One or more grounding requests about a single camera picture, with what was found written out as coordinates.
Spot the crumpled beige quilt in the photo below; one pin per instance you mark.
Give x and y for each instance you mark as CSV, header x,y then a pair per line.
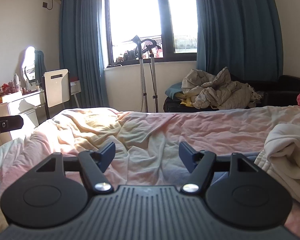
x,y
218,91

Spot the dark framed window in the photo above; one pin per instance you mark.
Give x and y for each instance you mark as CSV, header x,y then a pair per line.
x,y
171,24

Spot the teal pillow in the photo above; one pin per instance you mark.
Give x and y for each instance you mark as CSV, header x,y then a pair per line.
x,y
175,92

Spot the yellow plush toy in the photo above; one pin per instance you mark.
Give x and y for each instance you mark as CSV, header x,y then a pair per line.
x,y
186,101

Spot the wavy vanity mirror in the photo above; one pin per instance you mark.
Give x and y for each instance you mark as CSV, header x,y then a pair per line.
x,y
33,66

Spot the black sofa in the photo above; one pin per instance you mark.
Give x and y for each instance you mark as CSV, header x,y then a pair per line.
x,y
282,93

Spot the cream white zip sweatshirt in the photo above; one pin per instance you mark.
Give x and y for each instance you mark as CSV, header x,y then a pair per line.
x,y
280,157

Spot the right teal curtain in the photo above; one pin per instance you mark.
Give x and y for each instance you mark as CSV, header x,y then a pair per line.
x,y
243,35

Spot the cosmetics clutter on dresser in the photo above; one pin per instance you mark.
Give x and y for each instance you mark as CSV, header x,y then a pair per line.
x,y
13,90

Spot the left teal curtain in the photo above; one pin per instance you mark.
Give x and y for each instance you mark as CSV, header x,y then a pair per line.
x,y
80,49

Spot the teal curtain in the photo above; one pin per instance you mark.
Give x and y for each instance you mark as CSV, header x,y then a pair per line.
x,y
243,35
80,49

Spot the pastel pink yellow bedsheet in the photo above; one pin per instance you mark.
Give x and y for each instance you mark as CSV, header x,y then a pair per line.
x,y
146,143

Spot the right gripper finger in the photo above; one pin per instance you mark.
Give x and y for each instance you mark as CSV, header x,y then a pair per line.
x,y
200,166
93,165

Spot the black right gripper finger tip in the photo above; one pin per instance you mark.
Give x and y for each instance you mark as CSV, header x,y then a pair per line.
x,y
10,123

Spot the white drawer dresser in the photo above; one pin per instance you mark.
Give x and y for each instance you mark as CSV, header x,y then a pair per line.
x,y
26,107

